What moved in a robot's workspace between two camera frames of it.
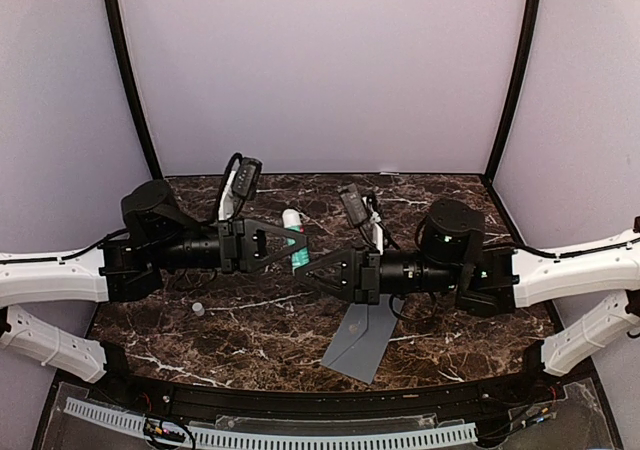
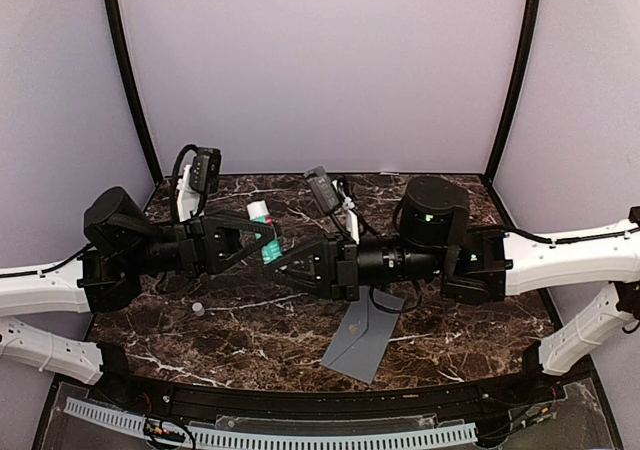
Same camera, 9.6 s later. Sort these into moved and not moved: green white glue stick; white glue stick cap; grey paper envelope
Moved: green white glue stick
Not moved: grey paper envelope; white glue stick cap
